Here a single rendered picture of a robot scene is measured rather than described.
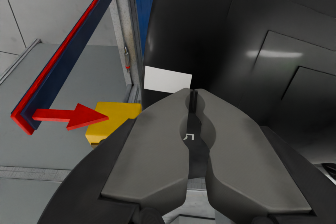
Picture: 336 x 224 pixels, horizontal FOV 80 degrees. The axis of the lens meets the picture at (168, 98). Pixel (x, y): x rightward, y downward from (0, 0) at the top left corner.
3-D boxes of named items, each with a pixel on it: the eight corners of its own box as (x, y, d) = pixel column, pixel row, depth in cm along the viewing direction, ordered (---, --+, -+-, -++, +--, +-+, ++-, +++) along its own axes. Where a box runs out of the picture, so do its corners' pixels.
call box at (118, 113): (148, 135, 58) (142, 172, 51) (113, 133, 58) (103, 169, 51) (142, 98, 46) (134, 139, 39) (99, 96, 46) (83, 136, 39)
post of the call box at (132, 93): (139, 91, 60) (131, 126, 52) (129, 91, 60) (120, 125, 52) (138, 84, 58) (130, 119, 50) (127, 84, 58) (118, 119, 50)
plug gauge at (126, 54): (130, 73, 53) (127, 48, 48) (125, 73, 53) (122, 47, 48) (131, 71, 54) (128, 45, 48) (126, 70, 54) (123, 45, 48)
